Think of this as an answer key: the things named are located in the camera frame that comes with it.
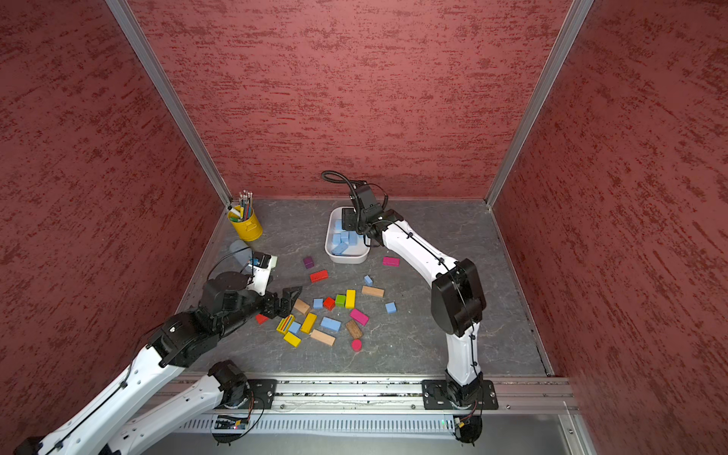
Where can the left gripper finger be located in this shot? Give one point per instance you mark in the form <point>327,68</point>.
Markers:
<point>285,306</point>
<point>290,294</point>

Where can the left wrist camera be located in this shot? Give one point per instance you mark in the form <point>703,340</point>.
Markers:
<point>261,266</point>

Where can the yellow pencil bucket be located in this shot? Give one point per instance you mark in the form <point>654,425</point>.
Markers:
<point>249,228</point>

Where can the magenta block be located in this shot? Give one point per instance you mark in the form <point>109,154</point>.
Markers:
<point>359,317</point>
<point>391,262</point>

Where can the yellow block bottom left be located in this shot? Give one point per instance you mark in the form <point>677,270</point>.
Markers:
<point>292,339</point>

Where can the magenta block centre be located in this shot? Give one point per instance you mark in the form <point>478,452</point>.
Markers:
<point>359,317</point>

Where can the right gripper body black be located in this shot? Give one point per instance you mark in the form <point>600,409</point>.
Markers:
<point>354,221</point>

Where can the tan long block bottom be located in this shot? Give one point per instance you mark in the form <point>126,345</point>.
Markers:
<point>323,337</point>

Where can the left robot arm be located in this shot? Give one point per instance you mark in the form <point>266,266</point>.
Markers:
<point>112,422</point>

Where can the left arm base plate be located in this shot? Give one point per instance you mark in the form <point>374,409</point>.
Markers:
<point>260,394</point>

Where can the yellow upright block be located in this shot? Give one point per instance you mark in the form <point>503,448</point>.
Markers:
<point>350,301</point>

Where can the dark wood block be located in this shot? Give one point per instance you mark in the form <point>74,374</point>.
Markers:
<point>353,329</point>

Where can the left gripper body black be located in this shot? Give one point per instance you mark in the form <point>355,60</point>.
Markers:
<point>266,305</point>

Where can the yellow long block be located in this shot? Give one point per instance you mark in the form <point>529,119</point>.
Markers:
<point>309,322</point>

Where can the grey glasses case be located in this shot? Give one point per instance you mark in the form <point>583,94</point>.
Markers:
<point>242,253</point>

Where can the white plastic tub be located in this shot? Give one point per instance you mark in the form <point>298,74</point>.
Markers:
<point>355,255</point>

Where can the tan block right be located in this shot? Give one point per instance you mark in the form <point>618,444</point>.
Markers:
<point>373,291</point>

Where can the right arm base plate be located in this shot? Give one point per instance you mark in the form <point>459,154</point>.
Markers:
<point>448,395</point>

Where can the red long block upper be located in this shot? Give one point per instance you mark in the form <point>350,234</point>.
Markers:
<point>319,276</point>

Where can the striped yellow block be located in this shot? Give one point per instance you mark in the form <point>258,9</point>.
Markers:
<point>284,325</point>

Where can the tan block left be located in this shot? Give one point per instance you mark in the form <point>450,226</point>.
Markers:
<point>302,307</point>

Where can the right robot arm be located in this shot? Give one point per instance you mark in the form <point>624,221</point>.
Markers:
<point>457,300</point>

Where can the pencils in bucket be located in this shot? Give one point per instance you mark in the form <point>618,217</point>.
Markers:
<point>244,203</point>

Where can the small blue block bottom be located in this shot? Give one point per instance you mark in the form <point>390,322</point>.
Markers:
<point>294,327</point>

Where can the aluminium front rail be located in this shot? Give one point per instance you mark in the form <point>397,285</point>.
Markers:
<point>399,394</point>

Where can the magenta block top right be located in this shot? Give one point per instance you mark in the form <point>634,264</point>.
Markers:
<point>391,262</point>

